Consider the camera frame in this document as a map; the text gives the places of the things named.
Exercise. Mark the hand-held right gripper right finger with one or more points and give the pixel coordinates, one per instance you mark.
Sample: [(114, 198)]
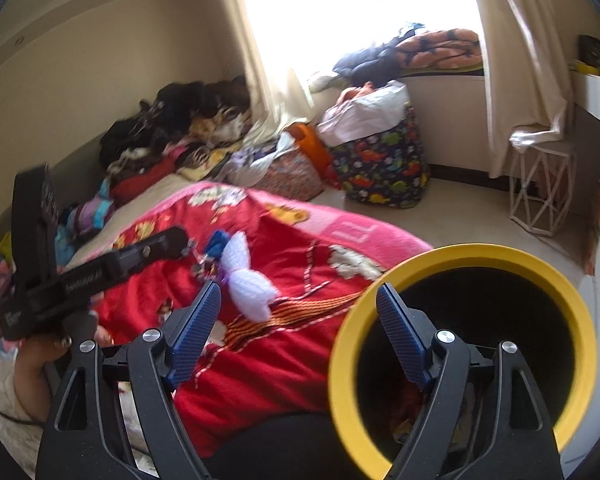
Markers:
[(400, 335)]

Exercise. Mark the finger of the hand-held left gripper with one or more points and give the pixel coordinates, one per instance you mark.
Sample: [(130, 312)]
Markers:
[(216, 244)]

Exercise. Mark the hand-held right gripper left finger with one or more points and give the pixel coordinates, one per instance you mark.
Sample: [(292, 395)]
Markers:
[(200, 320)]

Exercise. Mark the yellow rimmed black trash bin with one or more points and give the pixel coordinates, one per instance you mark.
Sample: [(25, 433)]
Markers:
[(480, 252)]

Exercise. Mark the person's left forearm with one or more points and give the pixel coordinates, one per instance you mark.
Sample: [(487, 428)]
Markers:
[(30, 390)]

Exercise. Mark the person's left hand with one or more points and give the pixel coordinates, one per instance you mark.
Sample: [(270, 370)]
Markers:
[(40, 352)]

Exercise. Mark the beige bed sheet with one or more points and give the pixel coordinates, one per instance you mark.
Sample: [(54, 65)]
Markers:
[(145, 195)]

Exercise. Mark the pale lilac garment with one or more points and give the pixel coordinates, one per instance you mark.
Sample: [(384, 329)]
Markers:
[(250, 162)]

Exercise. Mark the red floral blanket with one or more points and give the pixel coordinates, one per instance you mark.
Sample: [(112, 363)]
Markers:
[(280, 360)]

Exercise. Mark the red garment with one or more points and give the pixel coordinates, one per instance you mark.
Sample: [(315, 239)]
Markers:
[(140, 180)]

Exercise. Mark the floral fabric bag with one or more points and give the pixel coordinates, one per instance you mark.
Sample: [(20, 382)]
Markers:
[(290, 175)]

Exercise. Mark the blue purple striped cloth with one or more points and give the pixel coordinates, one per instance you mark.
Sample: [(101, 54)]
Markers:
[(92, 210)]

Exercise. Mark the pile of dark clothes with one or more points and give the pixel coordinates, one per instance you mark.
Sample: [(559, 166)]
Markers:
[(140, 135)]

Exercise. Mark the orange bag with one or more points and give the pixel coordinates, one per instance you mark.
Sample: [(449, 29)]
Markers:
[(312, 150)]

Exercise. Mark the grey bed headboard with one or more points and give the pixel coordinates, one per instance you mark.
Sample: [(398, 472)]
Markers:
[(80, 160)]

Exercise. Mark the cream curtain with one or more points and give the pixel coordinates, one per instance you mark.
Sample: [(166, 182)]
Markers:
[(520, 60), (275, 90)]

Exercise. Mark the dinosaur print laundry basket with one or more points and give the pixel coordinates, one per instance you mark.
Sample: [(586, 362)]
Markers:
[(380, 170)]

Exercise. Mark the pale green cloth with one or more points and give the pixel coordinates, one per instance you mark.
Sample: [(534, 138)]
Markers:
[(324, 82)]

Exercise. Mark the white plastic bag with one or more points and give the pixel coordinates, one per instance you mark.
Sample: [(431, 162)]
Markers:
[(370, 110)]

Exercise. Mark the orange cloth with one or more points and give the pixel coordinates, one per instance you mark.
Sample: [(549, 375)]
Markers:
[(355, 94)]

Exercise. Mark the dark puffy jacket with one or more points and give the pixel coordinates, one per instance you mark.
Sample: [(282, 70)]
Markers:
[(365, 62)]

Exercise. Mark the orange patterned quilt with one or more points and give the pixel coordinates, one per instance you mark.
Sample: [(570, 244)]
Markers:
[(440, 47)]

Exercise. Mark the yellow box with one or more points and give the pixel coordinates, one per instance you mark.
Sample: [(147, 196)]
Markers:
[(587, 67)]

